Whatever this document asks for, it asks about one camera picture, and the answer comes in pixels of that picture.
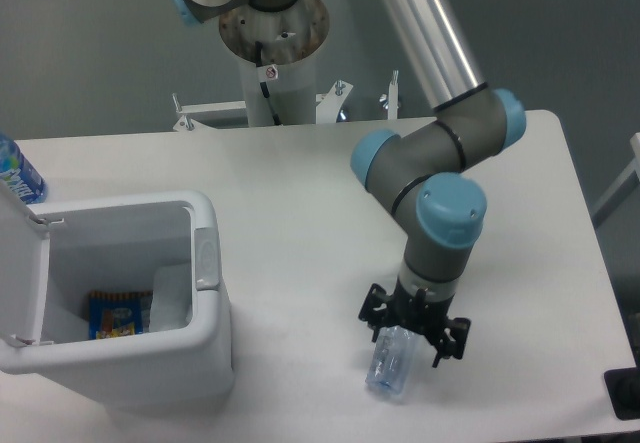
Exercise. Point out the white bracket right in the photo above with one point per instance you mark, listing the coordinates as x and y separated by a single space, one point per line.
390 101

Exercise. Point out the white frame right edge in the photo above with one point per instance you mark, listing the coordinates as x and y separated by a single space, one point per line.
620 189

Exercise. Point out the white bracket middle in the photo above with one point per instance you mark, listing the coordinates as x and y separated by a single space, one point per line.
330 107

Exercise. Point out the black clamp table edge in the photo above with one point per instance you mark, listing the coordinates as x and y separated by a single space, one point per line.
623 390

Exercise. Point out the white bracket left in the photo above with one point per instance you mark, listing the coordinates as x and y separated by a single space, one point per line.
222 115

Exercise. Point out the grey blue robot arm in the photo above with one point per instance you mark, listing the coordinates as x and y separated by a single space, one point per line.
419 178

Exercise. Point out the clear crushed plastic bottle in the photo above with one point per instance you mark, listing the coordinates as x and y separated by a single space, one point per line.
391 361

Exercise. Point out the blue labelled water bottle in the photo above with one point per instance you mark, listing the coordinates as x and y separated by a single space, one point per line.
19 174

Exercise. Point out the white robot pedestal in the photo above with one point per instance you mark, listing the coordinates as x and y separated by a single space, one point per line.
276 53

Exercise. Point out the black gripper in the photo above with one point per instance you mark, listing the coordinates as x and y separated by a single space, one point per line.
448 337

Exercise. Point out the blue orange snack packet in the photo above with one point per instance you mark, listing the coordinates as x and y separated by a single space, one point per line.
118 314

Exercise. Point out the white bracket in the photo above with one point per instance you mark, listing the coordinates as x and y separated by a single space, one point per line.
390 101
330 107
222 115

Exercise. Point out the white trash can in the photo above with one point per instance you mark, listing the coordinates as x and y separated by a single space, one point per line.
54 254

